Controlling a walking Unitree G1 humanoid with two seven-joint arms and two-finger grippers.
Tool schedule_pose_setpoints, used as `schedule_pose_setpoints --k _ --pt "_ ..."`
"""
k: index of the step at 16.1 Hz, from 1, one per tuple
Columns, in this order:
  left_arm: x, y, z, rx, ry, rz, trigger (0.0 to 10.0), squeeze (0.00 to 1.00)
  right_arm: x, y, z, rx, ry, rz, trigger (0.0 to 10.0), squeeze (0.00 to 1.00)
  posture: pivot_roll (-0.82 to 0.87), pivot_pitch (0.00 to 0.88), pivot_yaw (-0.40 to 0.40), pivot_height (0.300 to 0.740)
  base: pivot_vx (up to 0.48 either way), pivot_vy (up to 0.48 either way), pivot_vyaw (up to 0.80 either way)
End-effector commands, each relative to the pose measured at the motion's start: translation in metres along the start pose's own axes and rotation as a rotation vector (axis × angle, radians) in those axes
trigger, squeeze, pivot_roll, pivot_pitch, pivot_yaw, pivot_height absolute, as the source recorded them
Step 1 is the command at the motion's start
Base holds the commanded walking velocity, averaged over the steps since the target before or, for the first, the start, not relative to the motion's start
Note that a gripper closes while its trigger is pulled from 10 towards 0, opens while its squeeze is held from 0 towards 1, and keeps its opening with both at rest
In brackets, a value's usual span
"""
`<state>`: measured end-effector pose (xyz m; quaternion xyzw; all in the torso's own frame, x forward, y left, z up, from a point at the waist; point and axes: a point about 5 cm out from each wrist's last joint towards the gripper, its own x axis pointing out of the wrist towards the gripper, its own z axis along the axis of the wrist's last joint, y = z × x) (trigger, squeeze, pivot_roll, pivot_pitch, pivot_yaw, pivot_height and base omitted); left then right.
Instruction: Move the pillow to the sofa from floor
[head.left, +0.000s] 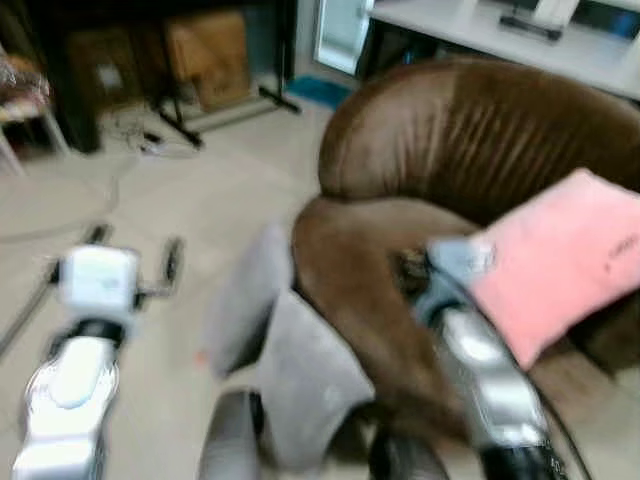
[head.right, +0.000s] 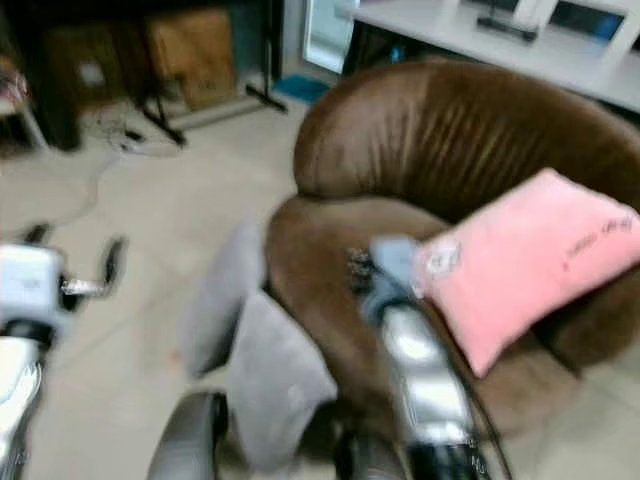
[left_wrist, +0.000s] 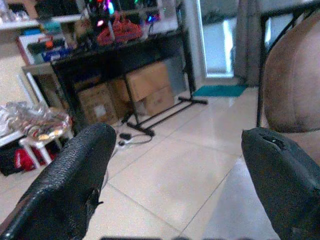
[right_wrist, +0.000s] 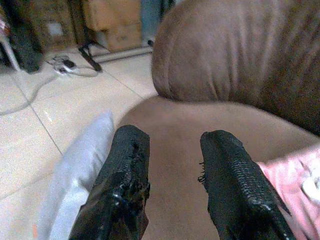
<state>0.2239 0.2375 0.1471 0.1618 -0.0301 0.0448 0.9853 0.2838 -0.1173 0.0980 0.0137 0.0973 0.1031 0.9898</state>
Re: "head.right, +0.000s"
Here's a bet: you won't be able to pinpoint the dark screen device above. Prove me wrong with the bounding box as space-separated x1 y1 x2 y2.
549 0 627 44

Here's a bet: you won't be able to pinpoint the grey left robot leg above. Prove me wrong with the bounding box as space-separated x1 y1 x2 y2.
147 389 230 480

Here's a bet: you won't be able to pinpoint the brown leather sofa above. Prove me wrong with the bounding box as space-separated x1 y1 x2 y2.
265 57 640 443

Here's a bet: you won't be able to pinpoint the flat black device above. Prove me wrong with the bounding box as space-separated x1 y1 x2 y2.
476 14 540 44

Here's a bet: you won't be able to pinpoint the large light cardboard box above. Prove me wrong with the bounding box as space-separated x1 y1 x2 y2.
145 8 240 112

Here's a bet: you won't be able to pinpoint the black metal stand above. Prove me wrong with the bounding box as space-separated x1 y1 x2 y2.
130 0 288 150

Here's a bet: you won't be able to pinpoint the pink pillow with print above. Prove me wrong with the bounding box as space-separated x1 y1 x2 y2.
412 168 640 379

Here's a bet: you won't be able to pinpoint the dark cardboard box with label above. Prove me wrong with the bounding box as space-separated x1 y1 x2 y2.
44 24 128 109

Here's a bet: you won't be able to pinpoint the blue floor mat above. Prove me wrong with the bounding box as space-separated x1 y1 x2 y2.
271 74 332 105

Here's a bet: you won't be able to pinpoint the glass door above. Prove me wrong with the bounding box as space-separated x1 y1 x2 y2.
301 0 357 74

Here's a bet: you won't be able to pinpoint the small grey pillow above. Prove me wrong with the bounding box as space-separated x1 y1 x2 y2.
180 222 267 379

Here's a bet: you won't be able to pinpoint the large grey pillow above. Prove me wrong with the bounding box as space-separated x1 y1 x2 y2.
225 290 340 471

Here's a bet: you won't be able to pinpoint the white desk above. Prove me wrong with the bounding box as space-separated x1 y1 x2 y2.
344 0 640 113

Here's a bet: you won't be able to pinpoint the chair with patterned cushion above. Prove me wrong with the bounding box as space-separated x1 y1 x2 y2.
0 55 52 153

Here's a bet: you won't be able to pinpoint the tangled floor cables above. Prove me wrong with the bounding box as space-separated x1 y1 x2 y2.
98 104 163 157

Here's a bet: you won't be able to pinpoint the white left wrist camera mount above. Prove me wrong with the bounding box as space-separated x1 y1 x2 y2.
0 245 67 321

